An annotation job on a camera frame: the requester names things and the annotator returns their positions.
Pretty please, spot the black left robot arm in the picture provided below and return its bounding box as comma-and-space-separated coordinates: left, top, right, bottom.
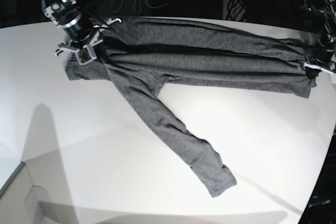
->
304, 0, 335, 77

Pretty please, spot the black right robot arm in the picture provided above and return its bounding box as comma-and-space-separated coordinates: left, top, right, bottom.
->
41, 0, 122, 65

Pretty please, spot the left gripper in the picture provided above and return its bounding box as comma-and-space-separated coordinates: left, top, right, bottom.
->
303, 43, 335, 74

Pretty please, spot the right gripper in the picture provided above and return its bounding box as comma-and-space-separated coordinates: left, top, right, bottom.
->
55, 18, 122, 56

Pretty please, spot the dark grey t-shirt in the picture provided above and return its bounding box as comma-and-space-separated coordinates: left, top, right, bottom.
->
65, 17, 317, 197

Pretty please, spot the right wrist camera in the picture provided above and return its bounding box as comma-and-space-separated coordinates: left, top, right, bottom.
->
75, 48, 97, 66

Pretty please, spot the black cable bundle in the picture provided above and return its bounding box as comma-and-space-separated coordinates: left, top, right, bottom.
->
226, 0, 247, 22

